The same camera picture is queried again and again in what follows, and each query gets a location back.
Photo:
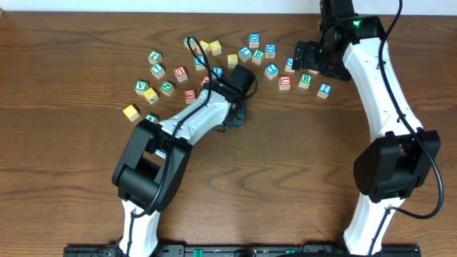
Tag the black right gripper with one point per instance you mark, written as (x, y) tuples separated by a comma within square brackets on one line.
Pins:
[(309, 56)]

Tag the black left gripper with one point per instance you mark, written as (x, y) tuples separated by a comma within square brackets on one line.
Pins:
[(238, 116)]

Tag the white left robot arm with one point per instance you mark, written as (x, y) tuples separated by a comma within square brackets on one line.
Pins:
[(151, 168)]

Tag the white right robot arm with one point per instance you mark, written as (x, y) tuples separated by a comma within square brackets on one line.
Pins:
[(401, 152)]

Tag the blue I wooden block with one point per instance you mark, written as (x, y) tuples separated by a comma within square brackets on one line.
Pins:
[(271, 71)]

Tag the red U block right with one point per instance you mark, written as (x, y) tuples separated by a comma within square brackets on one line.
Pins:
[(284, 83)]

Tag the red u block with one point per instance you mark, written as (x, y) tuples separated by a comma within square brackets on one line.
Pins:
[(181, 74), (284, 83)]

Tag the blue L block centre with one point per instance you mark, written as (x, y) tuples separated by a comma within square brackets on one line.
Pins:
[(217, 72)]

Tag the blue l block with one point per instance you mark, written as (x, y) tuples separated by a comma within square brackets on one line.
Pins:
[(245, 54), (217, 72)]

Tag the red A wooden block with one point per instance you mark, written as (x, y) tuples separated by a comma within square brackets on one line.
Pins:
[(205, 80)]

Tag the blue 5 wooden block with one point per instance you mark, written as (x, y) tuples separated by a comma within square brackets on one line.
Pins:
[(289, 64)]

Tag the green B wooden block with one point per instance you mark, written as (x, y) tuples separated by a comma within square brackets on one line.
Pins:
[(258, 56)]

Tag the yellow S wooden block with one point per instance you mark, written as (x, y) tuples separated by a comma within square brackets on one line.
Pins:
[(232, 60)]

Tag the blue D block right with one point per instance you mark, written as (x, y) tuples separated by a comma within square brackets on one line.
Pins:
[(270, 51)]

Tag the blue d block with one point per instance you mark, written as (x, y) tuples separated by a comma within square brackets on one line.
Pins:
[(270, 51), (254, 41)]

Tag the green R wooden block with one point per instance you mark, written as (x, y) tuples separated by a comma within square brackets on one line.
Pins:
[(305, 81)]

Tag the blue L block upper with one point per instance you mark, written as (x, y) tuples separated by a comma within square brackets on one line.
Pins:
[(245, 54)]

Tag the blue P wooden block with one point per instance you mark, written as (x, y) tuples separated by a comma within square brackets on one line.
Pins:
[(199, 63)]

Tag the yellow Q wooden block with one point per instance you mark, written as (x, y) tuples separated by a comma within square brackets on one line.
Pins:
[(215, 47)]

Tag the blue D block top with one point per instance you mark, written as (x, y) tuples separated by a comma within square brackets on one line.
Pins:
[(254, 41)]

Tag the yellow block beside Z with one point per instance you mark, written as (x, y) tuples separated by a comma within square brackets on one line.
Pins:
[(204, 48)]

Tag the red U block left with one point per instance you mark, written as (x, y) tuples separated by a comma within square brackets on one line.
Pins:
[(181, 74)]

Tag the blue 2 wooden block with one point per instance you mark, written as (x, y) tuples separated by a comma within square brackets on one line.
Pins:
[(324, 90)]

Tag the green Z wooden block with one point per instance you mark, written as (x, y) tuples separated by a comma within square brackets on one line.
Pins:
[(190, 42)]

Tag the green N wooden block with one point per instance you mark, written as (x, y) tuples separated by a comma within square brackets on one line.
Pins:
[(167, 88)]

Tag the green 7 wooden block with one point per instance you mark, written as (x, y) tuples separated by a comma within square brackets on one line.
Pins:
[(157, 70)]

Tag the yellow K wooden block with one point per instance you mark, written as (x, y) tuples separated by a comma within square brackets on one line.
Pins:
[(151, 96)]

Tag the green 4 wooden block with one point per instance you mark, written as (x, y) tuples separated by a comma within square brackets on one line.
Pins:
[(152, 118)]

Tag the green V block left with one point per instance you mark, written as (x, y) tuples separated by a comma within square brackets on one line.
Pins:
[(141, 87)]

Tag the yellow G wooden block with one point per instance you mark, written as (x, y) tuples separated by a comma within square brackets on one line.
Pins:
[(131, 112)]

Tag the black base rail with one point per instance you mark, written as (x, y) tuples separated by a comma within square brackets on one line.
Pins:
[(207, 251)]

